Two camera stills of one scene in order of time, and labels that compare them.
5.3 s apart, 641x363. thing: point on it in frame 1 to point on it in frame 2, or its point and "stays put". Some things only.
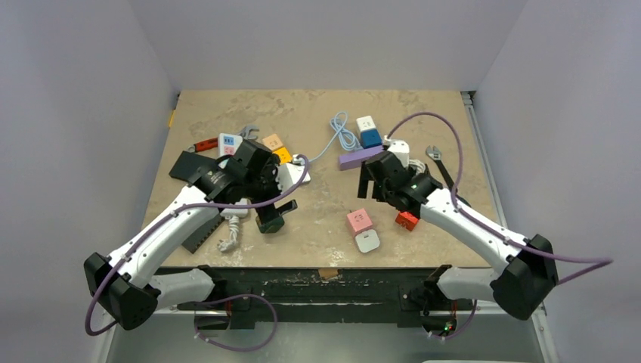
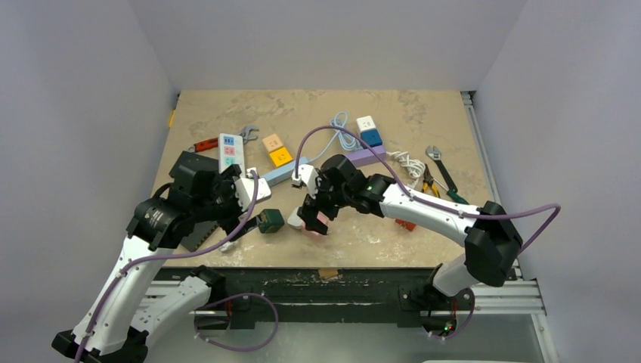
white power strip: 226,146 stays put
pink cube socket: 359,221 to 322,217
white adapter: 367,240 to 294,219
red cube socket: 407,219 stays put
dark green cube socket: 271,226 stays put
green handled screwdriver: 463,200 stays put
